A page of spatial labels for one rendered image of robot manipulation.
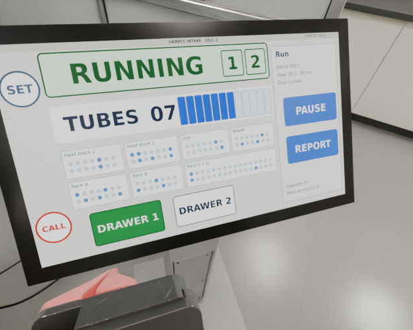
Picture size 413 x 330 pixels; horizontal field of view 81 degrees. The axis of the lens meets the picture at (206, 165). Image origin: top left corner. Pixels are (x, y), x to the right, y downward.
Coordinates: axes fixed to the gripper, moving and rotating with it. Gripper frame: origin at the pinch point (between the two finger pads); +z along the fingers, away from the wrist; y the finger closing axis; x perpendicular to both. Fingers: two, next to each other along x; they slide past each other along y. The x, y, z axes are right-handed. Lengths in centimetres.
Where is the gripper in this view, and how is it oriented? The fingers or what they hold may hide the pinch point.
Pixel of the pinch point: (113, 282)
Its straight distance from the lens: 22.0
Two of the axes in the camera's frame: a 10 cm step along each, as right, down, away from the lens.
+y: -9.5, 1.6, -2.5
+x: 1.3, 9.8, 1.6
